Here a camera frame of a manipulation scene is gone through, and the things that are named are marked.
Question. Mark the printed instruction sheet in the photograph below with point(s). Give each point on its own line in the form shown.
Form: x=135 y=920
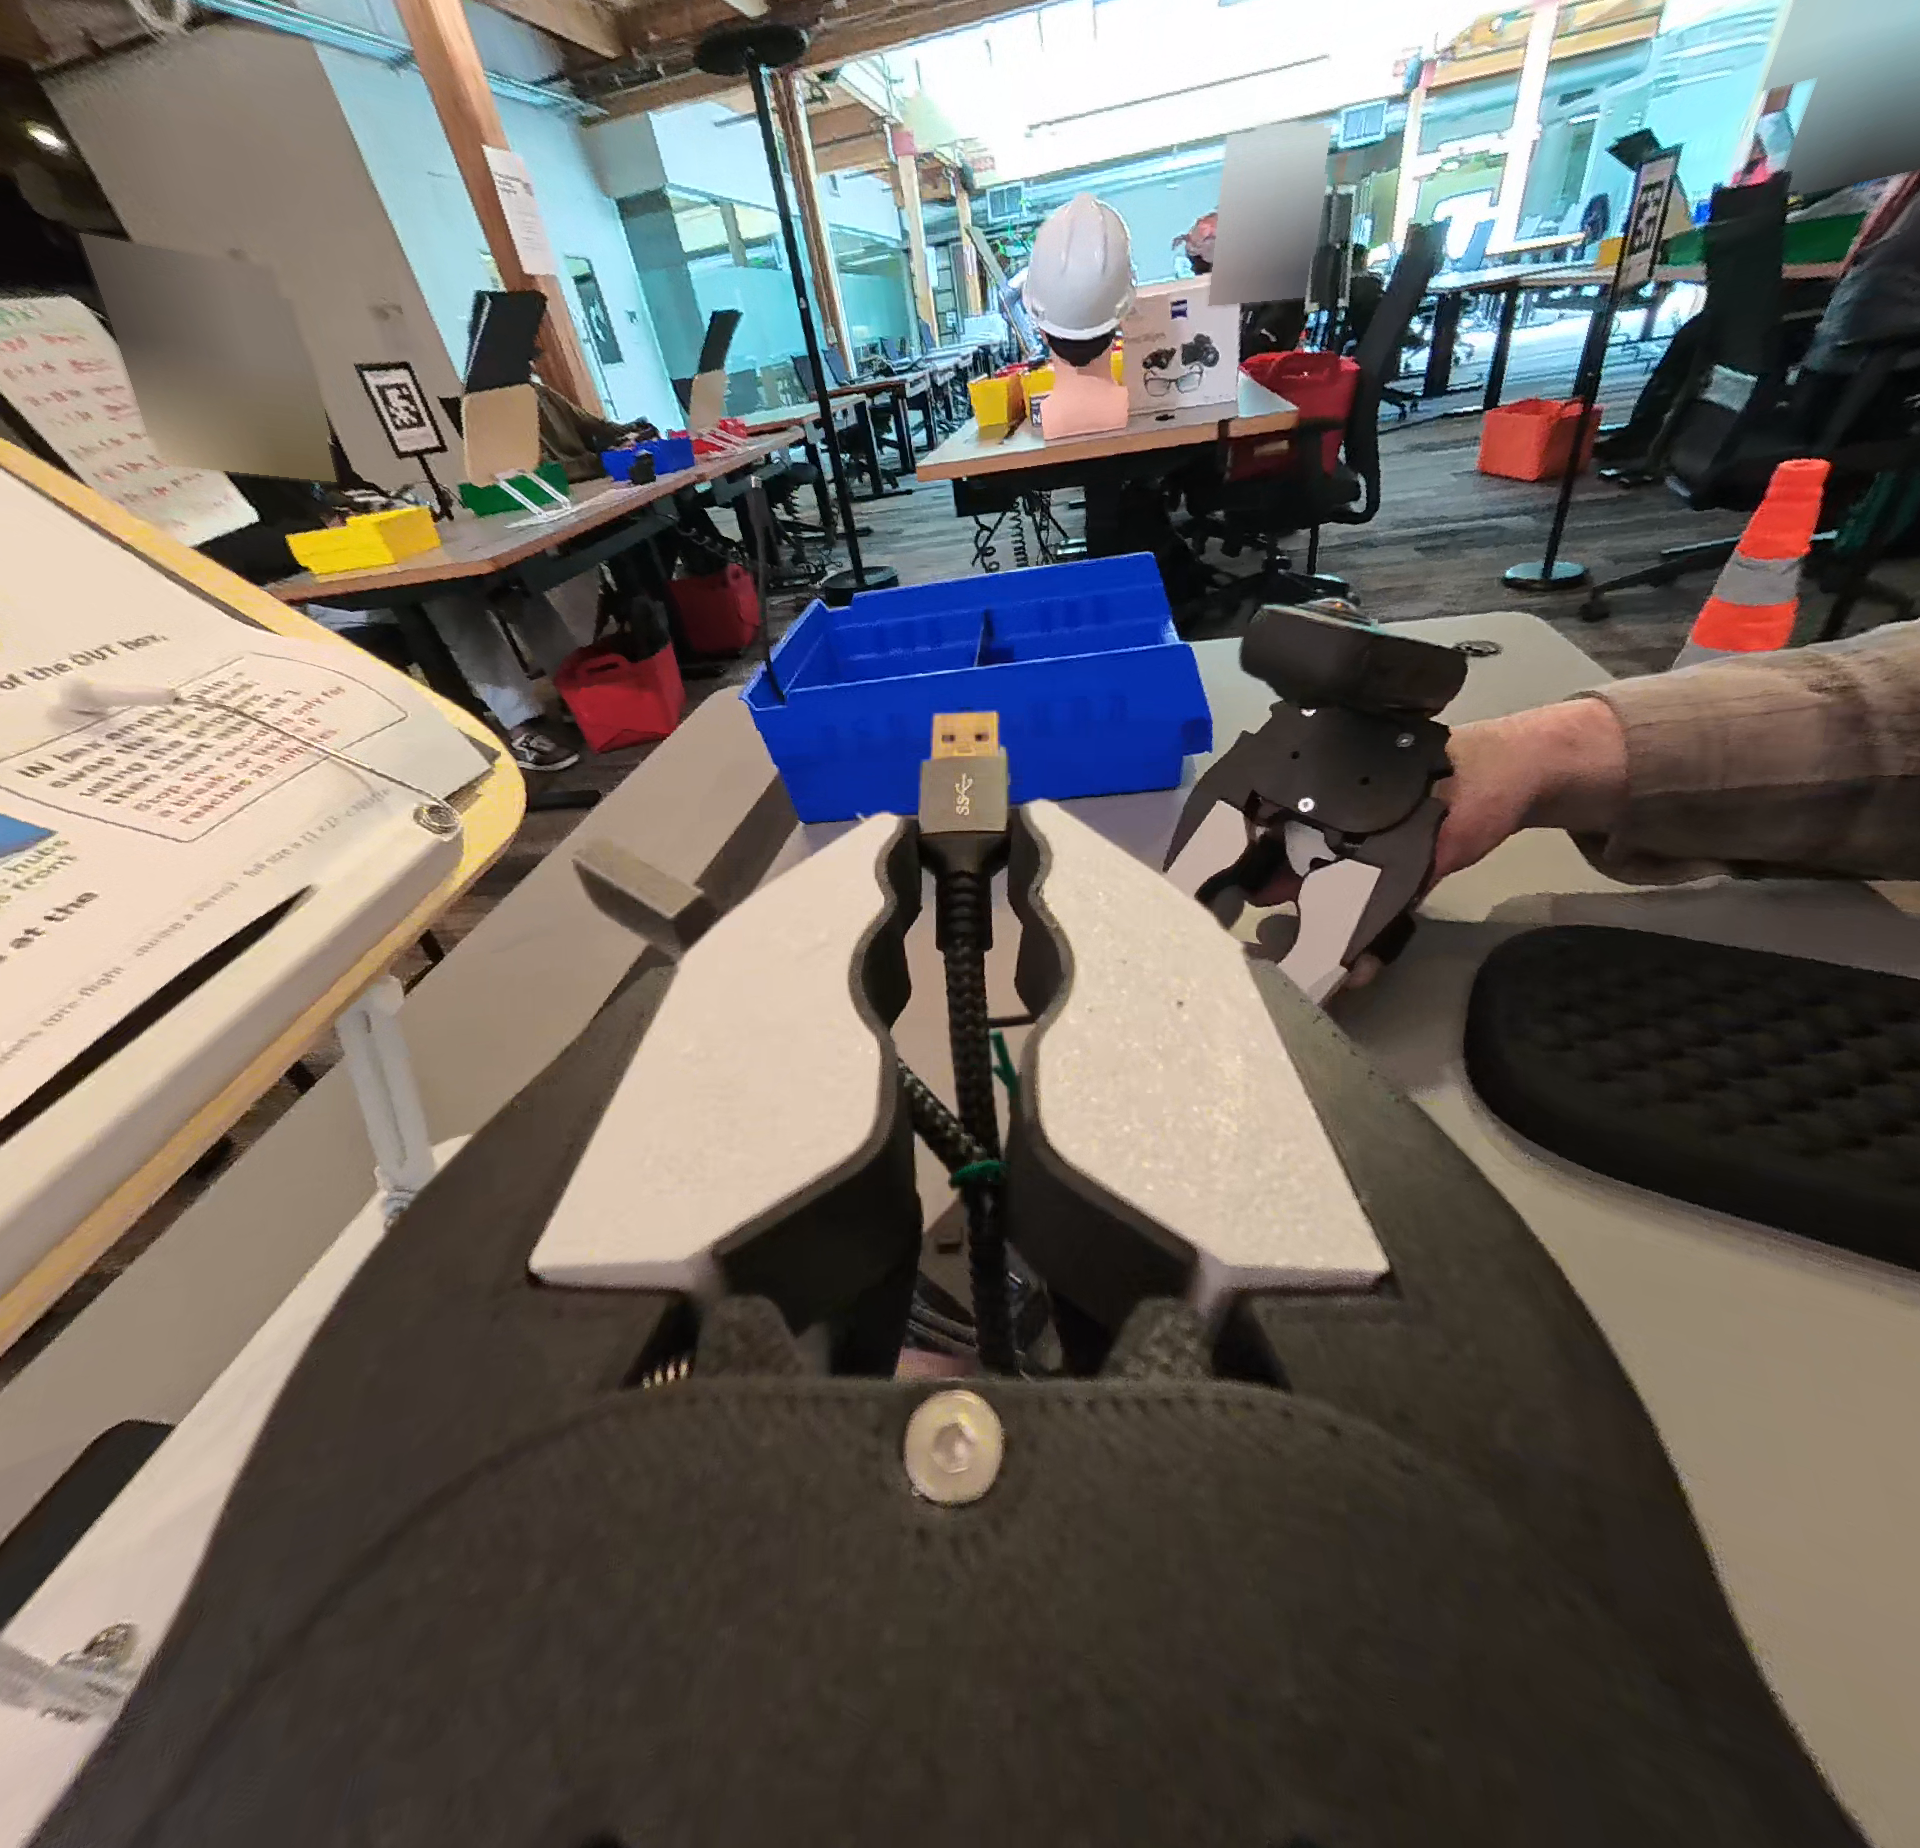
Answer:
x=180 y=768

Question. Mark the orange plastic bin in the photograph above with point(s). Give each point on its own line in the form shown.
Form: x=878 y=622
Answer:
x=1531 y=440

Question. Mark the wooden work desk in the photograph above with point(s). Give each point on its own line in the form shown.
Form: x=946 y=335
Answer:
x=1110 y=444
x=511 y=538

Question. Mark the blue plastic bin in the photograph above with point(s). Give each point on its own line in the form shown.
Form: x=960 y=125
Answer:
x=960 y=679

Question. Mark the red plastic bin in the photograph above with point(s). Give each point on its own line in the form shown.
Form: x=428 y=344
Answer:
x=622 y=694
x=715 y=604

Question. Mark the mannequin head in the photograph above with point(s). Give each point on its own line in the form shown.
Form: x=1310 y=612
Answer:
x=1080 y=384

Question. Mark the person's right hand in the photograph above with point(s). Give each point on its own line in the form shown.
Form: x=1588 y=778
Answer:
x=1500 y=799

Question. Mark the white printed box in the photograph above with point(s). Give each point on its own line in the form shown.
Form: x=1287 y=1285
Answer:
x=1186 y=351

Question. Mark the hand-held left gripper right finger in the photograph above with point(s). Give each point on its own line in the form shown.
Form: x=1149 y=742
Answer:
x=1186 y=1084

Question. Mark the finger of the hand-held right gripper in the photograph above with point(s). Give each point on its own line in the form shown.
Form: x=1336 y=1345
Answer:
x=1215 y=864
x=1329 y=934

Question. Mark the black office chair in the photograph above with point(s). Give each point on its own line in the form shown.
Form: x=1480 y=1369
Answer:
x=1366 y=381

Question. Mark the black white marker sign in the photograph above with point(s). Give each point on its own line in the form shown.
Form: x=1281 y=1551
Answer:
x=399 y=411

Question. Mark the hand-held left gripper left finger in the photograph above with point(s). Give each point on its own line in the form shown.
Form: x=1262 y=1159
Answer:
x=736 y=1084

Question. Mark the orange traffic cone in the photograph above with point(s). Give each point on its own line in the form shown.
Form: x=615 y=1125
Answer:
x=1756 y=558

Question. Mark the black foam wrist rest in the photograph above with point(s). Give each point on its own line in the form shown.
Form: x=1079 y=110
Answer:
x=1710 y=1084

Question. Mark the white hard hat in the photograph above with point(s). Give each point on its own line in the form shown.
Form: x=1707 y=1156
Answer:
x=1074 y=264

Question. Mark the handwritten white poster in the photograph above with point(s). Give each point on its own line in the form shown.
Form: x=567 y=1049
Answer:
x=106 y=425

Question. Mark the green twist tie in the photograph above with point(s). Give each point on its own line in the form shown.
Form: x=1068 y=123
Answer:
x=997 y=1084

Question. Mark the white document stand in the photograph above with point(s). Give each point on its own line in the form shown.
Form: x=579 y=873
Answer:
x=385 y=1098

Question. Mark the yellow plastic bin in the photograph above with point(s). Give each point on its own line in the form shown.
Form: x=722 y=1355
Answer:
x=360 y=538

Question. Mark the instruction sheet on stand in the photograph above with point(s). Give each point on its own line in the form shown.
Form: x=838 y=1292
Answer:
x=270 y=1098

